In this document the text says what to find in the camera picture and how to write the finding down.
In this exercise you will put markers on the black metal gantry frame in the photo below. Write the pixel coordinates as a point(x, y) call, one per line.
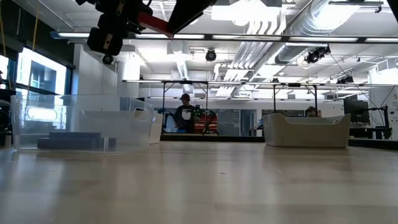
point(174, 82)
point(295, 84)

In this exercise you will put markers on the black ceiling spotlight cluster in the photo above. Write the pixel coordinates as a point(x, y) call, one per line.
point(316, 55)
point(345, 80)

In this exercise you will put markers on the black computer monitor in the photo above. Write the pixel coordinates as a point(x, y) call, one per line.
point(356, 110)

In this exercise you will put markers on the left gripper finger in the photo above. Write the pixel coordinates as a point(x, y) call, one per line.
point(145, 10)
point(135, 27)

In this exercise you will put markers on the light grey plastic bin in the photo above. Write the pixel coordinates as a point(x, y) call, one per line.
point(306, 133)

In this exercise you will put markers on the red tool cabinet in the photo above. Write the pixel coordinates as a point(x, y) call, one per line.
point(206, 124)

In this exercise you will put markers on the clear plastic bin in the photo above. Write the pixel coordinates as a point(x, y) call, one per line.
point(31, 124)

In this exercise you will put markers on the round black ceiling spotlight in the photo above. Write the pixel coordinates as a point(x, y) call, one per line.
point(108, 59)
point(211, 55)

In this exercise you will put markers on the black ceiling light rail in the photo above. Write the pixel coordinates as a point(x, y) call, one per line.
point(248, 37)

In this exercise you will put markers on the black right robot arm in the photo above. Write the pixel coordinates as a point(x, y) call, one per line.
point(395, 3)

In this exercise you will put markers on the person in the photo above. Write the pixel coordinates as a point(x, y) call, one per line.
point(185, 116)
point(311, 112)

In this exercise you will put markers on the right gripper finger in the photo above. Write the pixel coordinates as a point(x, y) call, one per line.
point(189, 12)

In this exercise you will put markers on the silver ventilation duct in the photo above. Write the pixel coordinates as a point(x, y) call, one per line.
point(326, 15)

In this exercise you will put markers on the large window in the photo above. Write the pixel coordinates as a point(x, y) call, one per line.
point(40, 71)

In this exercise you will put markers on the red block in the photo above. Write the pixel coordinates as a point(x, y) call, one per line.
point(155, 24)

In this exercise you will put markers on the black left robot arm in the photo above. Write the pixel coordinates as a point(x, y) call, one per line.
point(104, 43)

